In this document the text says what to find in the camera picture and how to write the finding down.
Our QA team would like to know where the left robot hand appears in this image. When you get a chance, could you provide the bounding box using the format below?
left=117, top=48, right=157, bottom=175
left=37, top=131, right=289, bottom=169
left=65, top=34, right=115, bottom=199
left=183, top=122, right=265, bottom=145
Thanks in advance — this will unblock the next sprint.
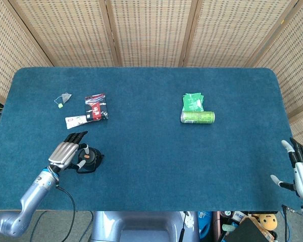
left=48, top=131, right=90, bottom=171

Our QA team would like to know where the black round container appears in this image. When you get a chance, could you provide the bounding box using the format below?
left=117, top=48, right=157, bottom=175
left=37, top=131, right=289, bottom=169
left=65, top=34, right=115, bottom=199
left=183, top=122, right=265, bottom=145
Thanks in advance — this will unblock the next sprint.
left=75, top=147, right=105, bottom=174

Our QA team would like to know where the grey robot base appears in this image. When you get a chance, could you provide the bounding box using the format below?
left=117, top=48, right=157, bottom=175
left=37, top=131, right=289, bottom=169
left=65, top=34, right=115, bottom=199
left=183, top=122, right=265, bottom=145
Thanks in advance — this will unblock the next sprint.
left=90, top=211, right=200, bottom=242

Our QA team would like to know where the white red sachet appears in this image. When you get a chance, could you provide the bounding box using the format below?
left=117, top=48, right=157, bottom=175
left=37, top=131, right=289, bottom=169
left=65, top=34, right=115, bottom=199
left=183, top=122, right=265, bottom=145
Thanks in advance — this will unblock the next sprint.
left=65, top=114, right=89, bottom=130

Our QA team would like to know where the yellow plush toy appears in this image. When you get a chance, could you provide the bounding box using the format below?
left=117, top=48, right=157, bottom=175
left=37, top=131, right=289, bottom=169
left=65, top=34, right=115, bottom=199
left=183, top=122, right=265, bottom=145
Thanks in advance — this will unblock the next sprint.
left=257, top=213, right=279, bottom=231

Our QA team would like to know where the grey tea bag green tag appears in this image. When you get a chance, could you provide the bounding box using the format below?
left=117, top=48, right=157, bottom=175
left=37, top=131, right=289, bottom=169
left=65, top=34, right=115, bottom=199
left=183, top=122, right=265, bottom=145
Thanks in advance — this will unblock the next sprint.
left=54, top=93, right=72, bottom=109

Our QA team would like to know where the black red snack packet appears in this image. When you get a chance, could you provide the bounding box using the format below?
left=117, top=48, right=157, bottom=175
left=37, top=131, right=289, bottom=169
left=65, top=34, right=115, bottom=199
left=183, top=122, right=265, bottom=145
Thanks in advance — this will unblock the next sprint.
left=84, top=93, right=110, bottom=122

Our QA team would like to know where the black notebook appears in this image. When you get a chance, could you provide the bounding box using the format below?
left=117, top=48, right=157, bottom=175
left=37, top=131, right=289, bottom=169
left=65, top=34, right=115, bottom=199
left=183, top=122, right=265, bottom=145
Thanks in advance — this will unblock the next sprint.
left=226, top=217, right=271, bottom=242

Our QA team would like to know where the blue table cloth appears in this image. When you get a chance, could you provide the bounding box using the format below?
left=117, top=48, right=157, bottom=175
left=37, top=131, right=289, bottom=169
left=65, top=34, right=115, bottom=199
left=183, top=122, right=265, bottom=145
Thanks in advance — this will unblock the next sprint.
left=0, top=67, right=301, bottom=212

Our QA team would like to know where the blue box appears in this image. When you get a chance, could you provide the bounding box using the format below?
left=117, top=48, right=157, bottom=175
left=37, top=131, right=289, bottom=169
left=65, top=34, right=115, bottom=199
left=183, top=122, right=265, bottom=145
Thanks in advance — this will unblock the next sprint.
left=197, top=211, right=214, bottom=240

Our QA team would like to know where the green drink can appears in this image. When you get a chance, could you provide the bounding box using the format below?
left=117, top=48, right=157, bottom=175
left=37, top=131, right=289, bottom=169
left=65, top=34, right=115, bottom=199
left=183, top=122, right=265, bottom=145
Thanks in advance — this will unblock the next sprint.
left=180, top=110, right=216, bottom=125

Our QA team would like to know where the green foil packet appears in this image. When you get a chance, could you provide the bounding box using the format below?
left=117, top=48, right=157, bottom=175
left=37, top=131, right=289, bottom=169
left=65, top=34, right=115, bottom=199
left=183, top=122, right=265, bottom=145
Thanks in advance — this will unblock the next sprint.
left=181, top=92, right=205, bottom=112

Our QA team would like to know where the woven folding screen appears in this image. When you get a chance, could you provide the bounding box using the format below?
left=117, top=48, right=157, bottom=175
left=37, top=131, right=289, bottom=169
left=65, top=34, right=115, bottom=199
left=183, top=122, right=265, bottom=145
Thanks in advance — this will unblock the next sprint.
left=0, top=0, right=303, bottom=142

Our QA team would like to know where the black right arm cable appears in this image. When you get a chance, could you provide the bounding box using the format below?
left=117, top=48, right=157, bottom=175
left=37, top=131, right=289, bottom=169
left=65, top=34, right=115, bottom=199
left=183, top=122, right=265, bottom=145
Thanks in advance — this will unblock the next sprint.
left=281, top=204, right=302, bottom=242

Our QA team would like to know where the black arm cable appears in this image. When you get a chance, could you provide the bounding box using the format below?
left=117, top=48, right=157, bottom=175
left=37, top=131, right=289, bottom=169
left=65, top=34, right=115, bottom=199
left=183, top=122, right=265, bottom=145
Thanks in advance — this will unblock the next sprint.
left=281, top=204, right=302, bottom=242
left=55, top=185, right=77, bottom=242

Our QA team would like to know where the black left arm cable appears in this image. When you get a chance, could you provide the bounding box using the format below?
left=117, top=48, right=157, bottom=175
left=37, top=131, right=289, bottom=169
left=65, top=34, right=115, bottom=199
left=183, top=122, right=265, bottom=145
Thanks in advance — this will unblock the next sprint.
left=55, top=185, right=77, bottom=242

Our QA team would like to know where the black strap on base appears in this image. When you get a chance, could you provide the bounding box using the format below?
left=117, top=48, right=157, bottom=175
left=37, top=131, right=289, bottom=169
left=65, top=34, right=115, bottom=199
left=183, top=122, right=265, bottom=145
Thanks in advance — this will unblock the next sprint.
left=178, top=211, right=193, bottom=242

